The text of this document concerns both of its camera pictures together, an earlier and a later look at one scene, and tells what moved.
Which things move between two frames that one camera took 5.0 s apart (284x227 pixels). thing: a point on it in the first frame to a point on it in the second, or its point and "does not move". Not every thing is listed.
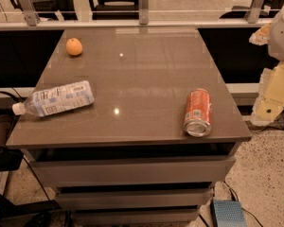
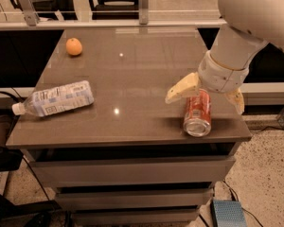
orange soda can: (198, 113) does not move
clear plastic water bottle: (47, 100) does not move
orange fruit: (74, 46) does not move
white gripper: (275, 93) to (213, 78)
